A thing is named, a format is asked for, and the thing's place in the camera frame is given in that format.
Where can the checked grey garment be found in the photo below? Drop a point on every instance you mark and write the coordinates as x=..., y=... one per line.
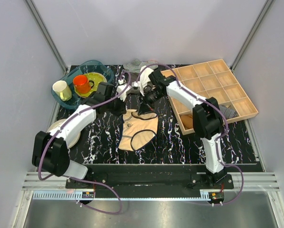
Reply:
x=153, y=63

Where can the wooden compartment tray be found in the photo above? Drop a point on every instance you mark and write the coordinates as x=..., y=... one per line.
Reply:
x=215, y=79

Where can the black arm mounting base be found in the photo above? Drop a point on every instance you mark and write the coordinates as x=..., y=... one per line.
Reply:
x=156, y=181

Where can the orange mug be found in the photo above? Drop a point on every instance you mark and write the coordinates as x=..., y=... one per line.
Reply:
x=82, y=84

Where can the white cloth garment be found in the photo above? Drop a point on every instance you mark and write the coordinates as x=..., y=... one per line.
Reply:
x=144, y=76

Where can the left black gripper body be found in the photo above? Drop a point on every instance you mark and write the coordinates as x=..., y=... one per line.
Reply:
x=116, y=107

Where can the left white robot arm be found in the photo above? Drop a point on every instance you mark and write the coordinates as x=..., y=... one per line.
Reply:
x=50, y=152

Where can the beige round lid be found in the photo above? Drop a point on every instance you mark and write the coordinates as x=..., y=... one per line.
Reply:
x=58, y=124

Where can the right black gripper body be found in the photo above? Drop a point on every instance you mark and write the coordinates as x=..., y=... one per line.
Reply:
x=153, y=95

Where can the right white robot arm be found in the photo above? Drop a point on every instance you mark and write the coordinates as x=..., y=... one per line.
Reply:
x=207, y=119

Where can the grey striped garment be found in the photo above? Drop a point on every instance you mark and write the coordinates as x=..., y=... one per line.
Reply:
x=135, y=66

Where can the green dotted plate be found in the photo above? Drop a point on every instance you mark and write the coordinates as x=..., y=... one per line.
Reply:
x=97, y=78

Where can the blue transparent plastic basin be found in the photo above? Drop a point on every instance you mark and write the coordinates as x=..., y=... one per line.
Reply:
x=87, y=67

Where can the rolled striped underwear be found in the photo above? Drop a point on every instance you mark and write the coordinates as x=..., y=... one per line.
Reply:
x=228, y=112

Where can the beige navy-trimmed underwear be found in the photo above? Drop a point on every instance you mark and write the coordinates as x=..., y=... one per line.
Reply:
x=138, y=130

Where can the cream yellow mug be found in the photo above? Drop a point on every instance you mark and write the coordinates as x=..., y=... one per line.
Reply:
x=62, y=89

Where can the rolled tan underwear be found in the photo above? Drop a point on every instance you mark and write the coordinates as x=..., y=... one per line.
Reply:
x=187, y=121

